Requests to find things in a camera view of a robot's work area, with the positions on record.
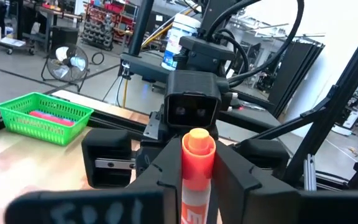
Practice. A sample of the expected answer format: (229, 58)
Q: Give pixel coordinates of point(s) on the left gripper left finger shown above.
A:
(120, 205)

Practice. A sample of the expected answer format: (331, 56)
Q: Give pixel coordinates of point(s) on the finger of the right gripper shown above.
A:
(145, 158)

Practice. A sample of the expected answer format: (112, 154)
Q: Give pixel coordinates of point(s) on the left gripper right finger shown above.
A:
(259, 202)

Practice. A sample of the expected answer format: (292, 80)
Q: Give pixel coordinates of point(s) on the orange Expo marker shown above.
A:
(197, 161)

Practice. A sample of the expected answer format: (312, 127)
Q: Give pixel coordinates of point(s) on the pink highlighter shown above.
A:
(51, 118)

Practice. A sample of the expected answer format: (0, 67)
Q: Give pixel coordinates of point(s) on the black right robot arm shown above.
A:
(207, 51)

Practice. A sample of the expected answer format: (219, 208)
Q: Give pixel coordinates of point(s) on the silver aluminium extrusion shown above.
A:
(309, 174)

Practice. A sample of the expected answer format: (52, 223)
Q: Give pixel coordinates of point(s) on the green plastic basket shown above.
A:
(42, 130)

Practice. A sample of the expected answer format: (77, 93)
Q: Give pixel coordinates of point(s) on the grey stand tray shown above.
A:
(148, 67)

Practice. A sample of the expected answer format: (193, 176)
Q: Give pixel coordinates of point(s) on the black floor fan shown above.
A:
(67, 63)

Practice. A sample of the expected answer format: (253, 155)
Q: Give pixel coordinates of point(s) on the white blue wipes canister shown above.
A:
(179, 40)

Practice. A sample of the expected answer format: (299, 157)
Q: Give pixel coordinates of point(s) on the metal shelf rack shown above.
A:
(104, 21)

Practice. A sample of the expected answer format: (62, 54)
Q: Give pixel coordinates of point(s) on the black stand pole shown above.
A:
(141, 25)

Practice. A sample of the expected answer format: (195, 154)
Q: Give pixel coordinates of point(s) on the black folding partition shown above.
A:
(297, 74)

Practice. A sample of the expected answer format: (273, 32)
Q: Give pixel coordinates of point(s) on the wheeled work table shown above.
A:
(26, 18)

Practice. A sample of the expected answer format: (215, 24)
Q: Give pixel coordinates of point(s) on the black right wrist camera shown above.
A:
(193, 99)

